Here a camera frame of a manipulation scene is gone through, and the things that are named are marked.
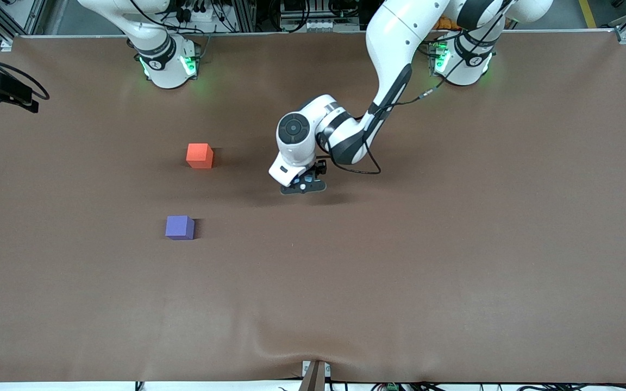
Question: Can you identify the orange foam block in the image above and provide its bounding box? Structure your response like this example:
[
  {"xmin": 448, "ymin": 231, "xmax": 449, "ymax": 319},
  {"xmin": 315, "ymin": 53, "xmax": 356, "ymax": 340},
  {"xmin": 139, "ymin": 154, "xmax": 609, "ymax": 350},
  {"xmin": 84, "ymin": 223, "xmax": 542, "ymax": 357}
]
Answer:
[{"xmin": 186, "ymin": 143, "xmax": 215, "ymax": 169}]

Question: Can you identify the purple foam block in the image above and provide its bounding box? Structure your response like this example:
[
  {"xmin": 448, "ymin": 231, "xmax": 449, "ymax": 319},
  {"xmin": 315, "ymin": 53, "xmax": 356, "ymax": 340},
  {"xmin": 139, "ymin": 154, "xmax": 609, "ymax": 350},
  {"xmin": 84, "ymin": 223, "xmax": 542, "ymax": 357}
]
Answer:
[{"xmin": 165, "ymin": 215, "xmax": 196, "ymax": 241}]

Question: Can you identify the brown table cover mat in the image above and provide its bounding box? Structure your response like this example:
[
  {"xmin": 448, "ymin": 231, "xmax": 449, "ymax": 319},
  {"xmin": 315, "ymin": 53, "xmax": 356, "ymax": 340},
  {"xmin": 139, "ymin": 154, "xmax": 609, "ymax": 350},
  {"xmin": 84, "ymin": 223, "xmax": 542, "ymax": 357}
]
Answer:
[{"xmin": 0, "ymin": 30, "xmax": 626, "ymax": 384}]

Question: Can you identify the white power strip with plugs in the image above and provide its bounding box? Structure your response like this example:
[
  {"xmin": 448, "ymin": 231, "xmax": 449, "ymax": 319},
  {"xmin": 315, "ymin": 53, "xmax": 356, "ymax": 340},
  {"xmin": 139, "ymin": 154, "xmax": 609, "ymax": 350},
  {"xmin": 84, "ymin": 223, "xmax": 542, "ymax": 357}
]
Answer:
[{"xmin": 174, "ymin": 3, "xmax": 222, "ymax": 23}]

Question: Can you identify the brown table edge clamp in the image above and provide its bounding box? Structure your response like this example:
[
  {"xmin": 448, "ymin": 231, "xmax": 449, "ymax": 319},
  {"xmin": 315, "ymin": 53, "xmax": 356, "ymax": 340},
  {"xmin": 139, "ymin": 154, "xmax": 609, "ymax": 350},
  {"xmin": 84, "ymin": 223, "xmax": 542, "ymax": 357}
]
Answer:
[{"xmin": 299, "ymin": 359, "xmax": 331, "ymax": 391}]

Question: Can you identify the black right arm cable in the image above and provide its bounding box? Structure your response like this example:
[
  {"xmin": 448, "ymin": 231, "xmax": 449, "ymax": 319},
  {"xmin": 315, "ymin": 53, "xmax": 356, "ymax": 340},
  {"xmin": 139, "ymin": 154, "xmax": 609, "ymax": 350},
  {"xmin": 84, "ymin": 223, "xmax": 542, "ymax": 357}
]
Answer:
[{"xmin": 0, "ymin": 46, "xmax": 51, "ymax": 102}]

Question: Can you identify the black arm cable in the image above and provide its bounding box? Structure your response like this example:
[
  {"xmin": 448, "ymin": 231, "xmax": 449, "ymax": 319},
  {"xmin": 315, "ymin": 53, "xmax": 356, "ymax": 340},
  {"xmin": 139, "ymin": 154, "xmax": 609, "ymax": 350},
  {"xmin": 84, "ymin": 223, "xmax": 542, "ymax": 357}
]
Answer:
[
  {"xmin": 317, "ymin": 70, "xmax": 447, "ymax": 176},
  {"xmin": 0, "ymin": 46, "xmax": 51, "ymax": 102}
]

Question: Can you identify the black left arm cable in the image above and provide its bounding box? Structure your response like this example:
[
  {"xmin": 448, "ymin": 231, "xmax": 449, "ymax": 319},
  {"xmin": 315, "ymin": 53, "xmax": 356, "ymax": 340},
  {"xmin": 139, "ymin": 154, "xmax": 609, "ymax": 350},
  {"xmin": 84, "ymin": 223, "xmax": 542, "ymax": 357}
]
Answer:
[{"xmin": 317, "ymin": 70, "xmax": 447, "ymax": 176}]

